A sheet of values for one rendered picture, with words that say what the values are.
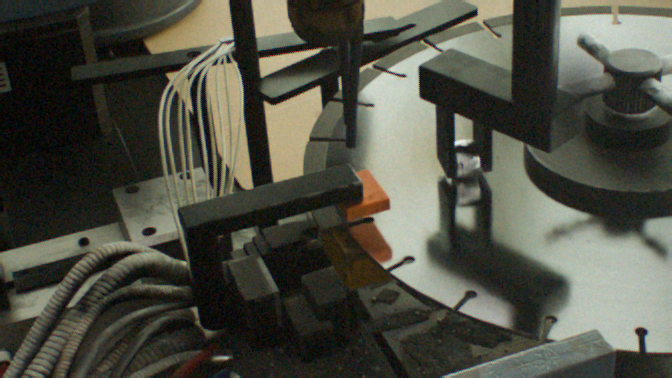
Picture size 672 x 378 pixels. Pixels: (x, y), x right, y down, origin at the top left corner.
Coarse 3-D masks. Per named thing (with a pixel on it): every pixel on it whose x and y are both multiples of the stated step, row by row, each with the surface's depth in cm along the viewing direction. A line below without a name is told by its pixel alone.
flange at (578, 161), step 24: (600, 96) 64; (600, 120) 61; (624, 120) 61; (648, 120) 61; (576, 144) 62; (600, 144) 62; (624, 144) 61; (648, 144) 61; (552, 168) 61; (576, 168) 61; (600, 168) 60; (624, 168) 60; (648, 168) 60; (576, 192) 60; (600, 192) 59; (624, 192) 59; (648, 192) 59
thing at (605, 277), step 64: (576, 64) 72; (384, 128) 67; (448, 192) 61; (512, 192) 61; (384, 256) 57; (448, 256) 57; (512, 256) 57; (576, 256) 56; (640, 256) 56; (512, 320) 53; (576, 320) 52; (640, 320) 52
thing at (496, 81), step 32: (544, 0) 52; (544, 32) 53; (448, 64) 59; (480, 64) 59; (512, 64) 55; (544, 64) 54; (448, 96) 59; (480, 96) 57; (512, 96) 56; (544, 96) 55; (576, 96) 56; (448, 128) 60; (480, 128) 61; (512, 128) 56; (544, 128) 55; (576, 128) 56; (448, 160) 61; (480, 160) 62
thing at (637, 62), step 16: (592, 48) 63; (608, 48) 63; (608, 64) 61; (624, 64) 60; (640, 64) 60; (656, 64) 60; (592, 80) 60; (608, 80) 60; (624, 80) 60; (640, 80) 60; (656, 80) 60; (608, 96) 61; (624, 96) 60; (640, 96) 60; (656, 96) 59; (608, 112) 62; (624, 112) 61; (640, 112) 61
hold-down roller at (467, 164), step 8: (456, 144) 62; (464, 144) 61; (472, 144) 61; (456, 152) 61; (464, 152) 61; (472, 152) 61; (456, 160) 61; (464, 160) 61; (472, 160) 61; (456, 168) 62; (464, 168) 61; (472, 168) 61; (456, 176) 62; (464, 176) 62
